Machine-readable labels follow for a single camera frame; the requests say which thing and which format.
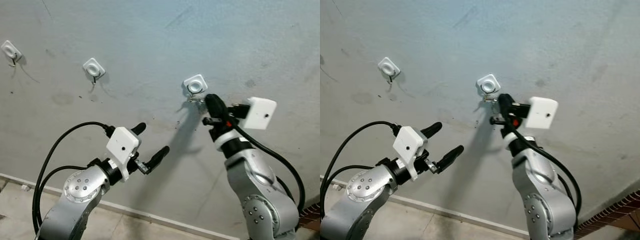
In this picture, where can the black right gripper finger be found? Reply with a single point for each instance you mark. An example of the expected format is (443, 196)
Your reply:
(216, 106)
(506, 105)

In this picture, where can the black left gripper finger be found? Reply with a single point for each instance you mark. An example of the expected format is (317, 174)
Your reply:
(432, 130)
(158, 158)
(139, 129)
(451, 158)

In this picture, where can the keys with black head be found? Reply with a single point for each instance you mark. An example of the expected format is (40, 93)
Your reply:
(490, 99)
(196, 100)

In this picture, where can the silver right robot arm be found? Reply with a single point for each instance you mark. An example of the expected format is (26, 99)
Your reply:
(260, 195)
(542, 195)

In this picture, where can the red brick door pillar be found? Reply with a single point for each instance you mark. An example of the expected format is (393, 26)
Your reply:
(610, 212)
(311, 215)

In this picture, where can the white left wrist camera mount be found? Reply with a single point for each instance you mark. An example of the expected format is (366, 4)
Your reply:
(409, 145)
(122, 145)

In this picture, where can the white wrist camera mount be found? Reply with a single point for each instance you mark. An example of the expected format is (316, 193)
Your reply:
(542, 112)
(409, 145)
(262, 112)
(122, 145)

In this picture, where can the white wall hook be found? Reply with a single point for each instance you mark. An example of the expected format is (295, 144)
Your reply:
(388, 66)
(93, 66)
(10, 50)
(492, 80)
(199, 80)

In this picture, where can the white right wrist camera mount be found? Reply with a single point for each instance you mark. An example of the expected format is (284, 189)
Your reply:
(262, 112)
(542, 112)

